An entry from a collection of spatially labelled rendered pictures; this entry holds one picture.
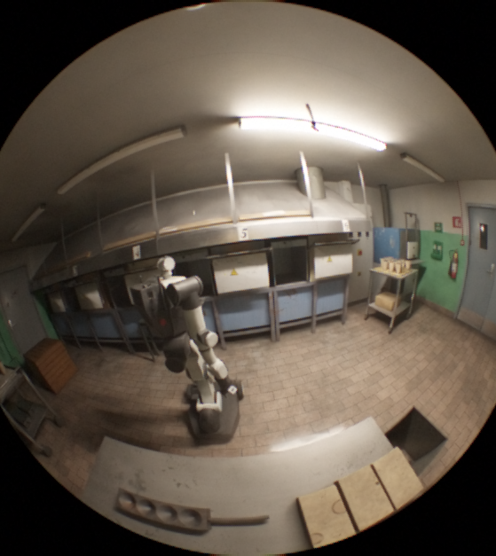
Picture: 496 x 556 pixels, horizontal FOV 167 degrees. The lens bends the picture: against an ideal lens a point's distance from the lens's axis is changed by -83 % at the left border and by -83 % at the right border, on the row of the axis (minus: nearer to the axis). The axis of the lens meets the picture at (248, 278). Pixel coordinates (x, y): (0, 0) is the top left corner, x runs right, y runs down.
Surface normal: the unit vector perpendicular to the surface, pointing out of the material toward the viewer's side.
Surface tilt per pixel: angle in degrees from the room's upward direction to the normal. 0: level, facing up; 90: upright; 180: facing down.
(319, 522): 0
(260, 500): 0
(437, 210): 90
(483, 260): 90
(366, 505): 0
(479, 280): 90
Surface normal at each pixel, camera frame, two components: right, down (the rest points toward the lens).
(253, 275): 0.09, 0.25
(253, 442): -0.12, -0.96
